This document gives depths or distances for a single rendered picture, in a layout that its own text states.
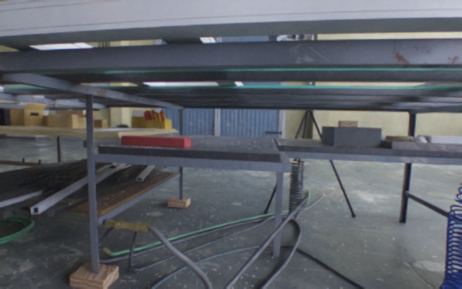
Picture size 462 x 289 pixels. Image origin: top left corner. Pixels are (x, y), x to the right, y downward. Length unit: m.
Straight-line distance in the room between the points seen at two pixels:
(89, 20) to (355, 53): 0.50
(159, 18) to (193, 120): 6.84
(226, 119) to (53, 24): 6.59
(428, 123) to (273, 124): 4.21
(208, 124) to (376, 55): 6.78
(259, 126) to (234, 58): 6.48
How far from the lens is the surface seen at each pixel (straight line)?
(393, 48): 0.53
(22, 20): 0.68
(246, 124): 6.97
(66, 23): 0.60
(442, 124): 8.43
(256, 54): 0.48
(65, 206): 1.26
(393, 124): 7.80
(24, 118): 2.31
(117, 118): 8.07
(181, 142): 0.94
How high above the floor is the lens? 0.69
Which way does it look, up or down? 5 degrees down
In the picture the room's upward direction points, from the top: 1 degrees clockwise
